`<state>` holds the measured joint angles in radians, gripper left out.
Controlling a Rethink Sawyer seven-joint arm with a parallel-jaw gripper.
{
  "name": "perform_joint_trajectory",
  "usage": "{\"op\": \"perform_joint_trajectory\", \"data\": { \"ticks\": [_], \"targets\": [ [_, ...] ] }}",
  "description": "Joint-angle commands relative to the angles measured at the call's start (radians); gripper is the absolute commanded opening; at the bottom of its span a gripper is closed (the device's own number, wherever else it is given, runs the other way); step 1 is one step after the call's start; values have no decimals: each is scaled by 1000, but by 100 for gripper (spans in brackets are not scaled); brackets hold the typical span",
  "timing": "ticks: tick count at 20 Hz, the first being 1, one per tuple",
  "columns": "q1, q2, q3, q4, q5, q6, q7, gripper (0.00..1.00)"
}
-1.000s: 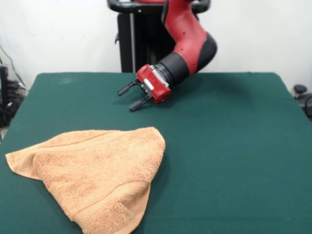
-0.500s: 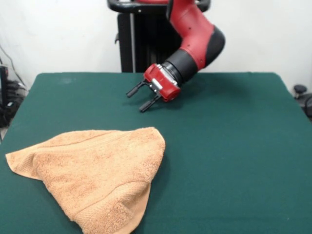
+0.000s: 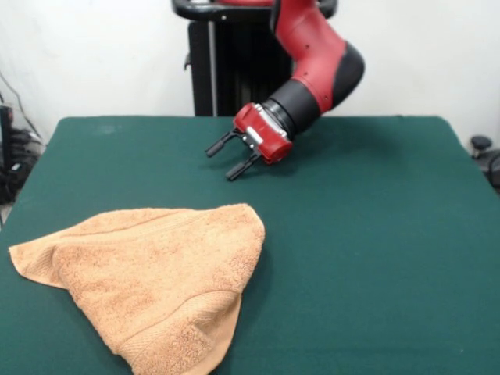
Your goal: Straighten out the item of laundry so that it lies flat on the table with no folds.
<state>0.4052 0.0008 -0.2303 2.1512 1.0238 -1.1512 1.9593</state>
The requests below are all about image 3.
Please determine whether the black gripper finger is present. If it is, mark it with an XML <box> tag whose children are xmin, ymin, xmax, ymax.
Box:
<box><xmin>205</xmin><ymin>128</ymin><xmax>241</xmax><ymax>159</ymax></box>
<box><xmin>225</xmin><ymin>152</ymin><xmax>264</xmax><ymax>182</ymax></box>

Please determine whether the black bag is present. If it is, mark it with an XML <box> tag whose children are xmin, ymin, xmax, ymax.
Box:
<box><xmin>0</xmin><ymin>159</ymin><xmax>30</xmax><ymax>205</ymax></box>

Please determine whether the black cable bundle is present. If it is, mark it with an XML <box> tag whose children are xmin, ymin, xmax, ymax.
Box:
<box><xmin>9</xmin><ymin>127</ymin><xmax>45</xmax><ymax>158</ymax></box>

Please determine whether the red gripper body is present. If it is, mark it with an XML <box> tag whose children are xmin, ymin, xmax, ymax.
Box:
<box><xmin>233</xmin><ymin>102</ymin><xmax>294</xmax><ymax>165</ymax></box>

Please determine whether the peach terry towel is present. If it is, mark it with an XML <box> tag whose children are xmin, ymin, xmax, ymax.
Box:
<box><xmin>8</xmin><ymin>202</ymin><xmax>266</xmax><ymax>375</ymax></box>

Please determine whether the black box with red mark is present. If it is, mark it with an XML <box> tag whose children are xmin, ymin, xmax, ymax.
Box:
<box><xmin>0</xmin><ymin>104</ymin><xmax>16</xmax><ymax>173</ymax></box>

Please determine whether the black robot pedestal with handle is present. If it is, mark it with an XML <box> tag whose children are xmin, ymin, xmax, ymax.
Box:
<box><xmin>170</xmin><ymin>0</ymin><xmax>337</xmax><ymax>117</ymax></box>

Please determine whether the dark green table cloth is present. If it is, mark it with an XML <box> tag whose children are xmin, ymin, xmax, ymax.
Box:
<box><xmin>0</xmin><ymin>115</ymin><xmax>500</xmax><ymax>375</ymax></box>

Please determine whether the black office chair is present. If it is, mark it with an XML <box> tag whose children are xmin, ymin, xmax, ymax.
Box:
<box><xmin>470</xmin><ymin>134</ymin><xmax>500</xmax><ymax>196</ymax></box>

